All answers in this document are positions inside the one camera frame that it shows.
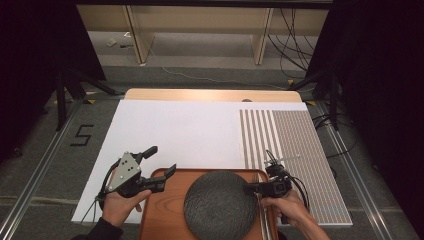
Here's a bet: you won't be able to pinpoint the brown wooden tray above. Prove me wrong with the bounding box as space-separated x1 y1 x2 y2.
138 167 280 240

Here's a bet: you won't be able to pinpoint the person's right hand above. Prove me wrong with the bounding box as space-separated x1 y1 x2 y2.
261 189 313 230

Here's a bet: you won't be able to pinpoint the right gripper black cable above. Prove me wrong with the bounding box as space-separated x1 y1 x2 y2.
265 149 312 215

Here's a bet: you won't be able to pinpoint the black metal stand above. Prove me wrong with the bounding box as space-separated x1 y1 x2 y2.
54 65 126 132
288 69 342 132

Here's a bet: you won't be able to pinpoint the black curtain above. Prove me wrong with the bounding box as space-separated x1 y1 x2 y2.
0 0 107 164
305 0 424 231

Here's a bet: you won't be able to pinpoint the striped placemat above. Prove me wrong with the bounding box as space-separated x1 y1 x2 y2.
238 108 354 227

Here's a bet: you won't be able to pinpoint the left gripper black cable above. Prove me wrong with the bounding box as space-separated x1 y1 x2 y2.
79 157 122 225

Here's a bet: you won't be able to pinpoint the bundle of black cables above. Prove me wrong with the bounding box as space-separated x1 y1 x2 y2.
267 7 317 80

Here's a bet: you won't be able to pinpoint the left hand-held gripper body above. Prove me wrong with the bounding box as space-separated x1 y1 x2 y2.
106 151 153 198

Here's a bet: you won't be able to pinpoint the white board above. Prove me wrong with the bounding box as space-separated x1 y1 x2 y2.
70 99 354 228

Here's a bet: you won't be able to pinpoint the black floor cables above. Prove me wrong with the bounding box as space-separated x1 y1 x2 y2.
312 112 360 160

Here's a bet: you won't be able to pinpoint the beige wooden shelf unit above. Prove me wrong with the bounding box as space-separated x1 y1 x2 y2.
75 4 330 66

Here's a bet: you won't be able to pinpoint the aluminium floor rail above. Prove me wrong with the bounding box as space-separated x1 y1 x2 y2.
0 99 85 240
315 100 395 240

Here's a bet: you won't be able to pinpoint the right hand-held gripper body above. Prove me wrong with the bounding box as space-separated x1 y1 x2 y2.
261 155 302 199

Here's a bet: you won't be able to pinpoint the dark round plate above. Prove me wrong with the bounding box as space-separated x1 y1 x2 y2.
183 169 260 240

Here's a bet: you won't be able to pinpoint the white floor cable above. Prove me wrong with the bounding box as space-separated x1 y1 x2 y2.
145 49 288 92

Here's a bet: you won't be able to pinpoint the person's left hand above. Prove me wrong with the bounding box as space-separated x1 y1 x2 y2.
101 188 153 228

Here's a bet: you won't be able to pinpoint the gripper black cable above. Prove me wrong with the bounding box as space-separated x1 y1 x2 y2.
265 149 312 215
79 157 122 225

